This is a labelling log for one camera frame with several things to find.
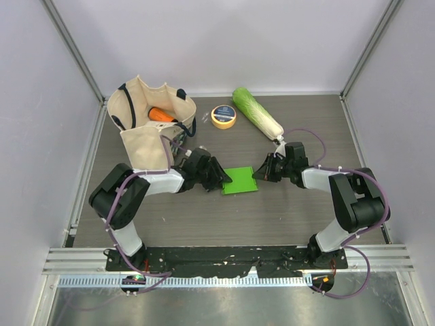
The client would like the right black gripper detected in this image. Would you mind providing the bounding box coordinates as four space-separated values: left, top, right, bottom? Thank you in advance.
254 153 294 182

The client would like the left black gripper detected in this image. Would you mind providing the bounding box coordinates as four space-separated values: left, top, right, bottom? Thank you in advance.
194 157 231 192

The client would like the green paper box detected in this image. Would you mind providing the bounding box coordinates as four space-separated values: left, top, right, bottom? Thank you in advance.
222 166 258 195

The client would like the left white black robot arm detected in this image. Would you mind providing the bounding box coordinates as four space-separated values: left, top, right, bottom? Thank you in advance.
88 147 232 271

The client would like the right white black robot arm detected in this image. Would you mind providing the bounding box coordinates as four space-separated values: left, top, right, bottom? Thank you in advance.
252 142 391 268

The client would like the napa cabbage toy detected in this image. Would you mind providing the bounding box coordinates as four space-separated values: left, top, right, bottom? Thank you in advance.
232 87 284 142

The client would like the yellow masking tape roll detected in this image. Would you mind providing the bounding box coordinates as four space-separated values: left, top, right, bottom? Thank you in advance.
211 105 237 130

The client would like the orange bottle in bag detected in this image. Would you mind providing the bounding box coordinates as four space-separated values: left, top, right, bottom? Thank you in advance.
147 107 178 123

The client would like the beige canvas tote bag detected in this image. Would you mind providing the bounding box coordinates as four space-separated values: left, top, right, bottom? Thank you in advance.
107 76 196 170

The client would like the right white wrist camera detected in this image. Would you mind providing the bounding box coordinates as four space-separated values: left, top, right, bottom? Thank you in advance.
273 135 286 157

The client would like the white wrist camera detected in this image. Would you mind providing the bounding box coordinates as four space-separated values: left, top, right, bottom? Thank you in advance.
273 135 286 157
185 146 210 157

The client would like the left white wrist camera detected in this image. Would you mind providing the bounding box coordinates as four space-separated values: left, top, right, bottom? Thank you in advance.
185 146 210 157

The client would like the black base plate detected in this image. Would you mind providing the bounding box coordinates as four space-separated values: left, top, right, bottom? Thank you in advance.
103 246 348 278

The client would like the white slotted cable duct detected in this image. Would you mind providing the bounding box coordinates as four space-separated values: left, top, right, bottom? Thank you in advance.
58 274 312 289

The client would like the aluminium frame rail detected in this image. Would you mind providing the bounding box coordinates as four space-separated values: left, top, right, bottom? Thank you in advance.
41 247 109 275

